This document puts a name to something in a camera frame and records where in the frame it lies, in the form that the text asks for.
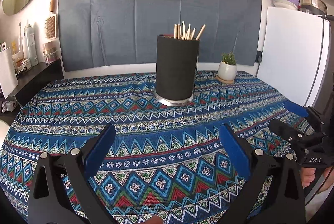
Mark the wooden plant coaster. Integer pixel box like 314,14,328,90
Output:
215,75,235,85

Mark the black cylindrical utensil holder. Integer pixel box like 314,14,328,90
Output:
153,35,200,106

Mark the small potted succulent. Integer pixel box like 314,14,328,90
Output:
217,52,237,80

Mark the white refrigerator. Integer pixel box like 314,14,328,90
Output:
257,7,332,106

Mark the steel cooking pot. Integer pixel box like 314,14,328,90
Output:
299,0,327,15

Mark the white spray bottle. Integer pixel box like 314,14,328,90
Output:
25,24,38,67

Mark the white bowl under colander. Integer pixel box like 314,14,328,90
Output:
273,0,298,11

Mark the right hand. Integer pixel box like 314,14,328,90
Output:
299,167,334,195

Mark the grey wall cloth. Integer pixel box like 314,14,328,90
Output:
58,0,262,72

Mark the patterned blue tablecloth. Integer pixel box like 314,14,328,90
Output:
0,70,315,224

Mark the pink cosmetic jar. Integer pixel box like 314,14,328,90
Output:
42,41,57,64

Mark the wooden hairbrush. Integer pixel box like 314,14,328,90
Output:
45,0,57,41

